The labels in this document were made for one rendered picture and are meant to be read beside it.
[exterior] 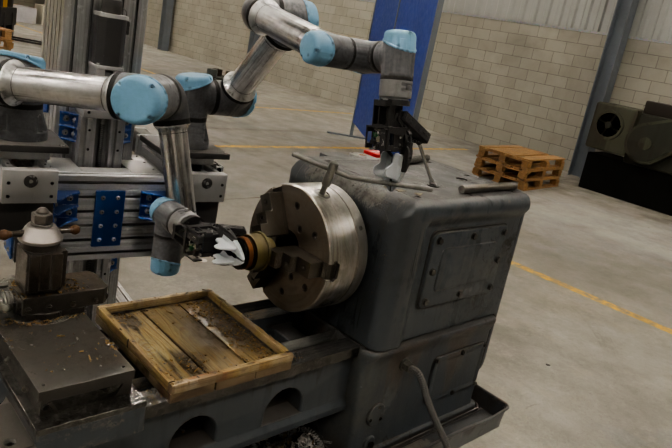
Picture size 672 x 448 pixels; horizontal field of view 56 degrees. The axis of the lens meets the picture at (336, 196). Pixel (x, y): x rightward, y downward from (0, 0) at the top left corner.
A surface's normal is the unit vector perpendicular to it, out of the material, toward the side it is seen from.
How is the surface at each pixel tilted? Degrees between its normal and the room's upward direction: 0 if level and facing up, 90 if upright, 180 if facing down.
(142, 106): 90
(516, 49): 90
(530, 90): 90
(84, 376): 0
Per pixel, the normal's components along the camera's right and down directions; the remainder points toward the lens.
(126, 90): -0.02, 0.24
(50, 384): 0.18, -0.95
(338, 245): 0.68, -0.07
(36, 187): 0.58, 0.31
